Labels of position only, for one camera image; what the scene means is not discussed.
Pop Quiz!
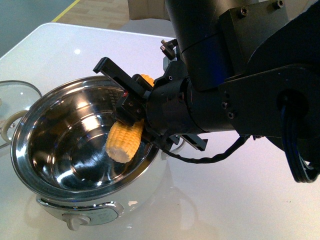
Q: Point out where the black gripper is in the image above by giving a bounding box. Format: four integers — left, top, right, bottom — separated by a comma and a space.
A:
93, 57, 234, 150

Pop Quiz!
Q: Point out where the yellow corn cob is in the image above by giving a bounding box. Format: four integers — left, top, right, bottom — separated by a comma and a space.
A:
105, 73, 155, 164

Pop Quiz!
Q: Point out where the beige chair centre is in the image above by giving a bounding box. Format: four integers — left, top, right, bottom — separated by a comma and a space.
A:
119, 0, 173, 32

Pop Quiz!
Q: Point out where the black twisted cable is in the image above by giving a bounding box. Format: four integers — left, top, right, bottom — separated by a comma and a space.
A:
149, 133, 251, 165

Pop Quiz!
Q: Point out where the blue black cable bundle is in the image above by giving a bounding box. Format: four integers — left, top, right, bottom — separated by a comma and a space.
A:
281, 103, 320, 184

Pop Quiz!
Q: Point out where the white electric cooking pot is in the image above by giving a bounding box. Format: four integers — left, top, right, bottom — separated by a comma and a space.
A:
10, 75, 167, 231

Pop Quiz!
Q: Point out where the glass pot lid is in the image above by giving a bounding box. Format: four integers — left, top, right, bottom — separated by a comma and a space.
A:
0, 80, 42, 148

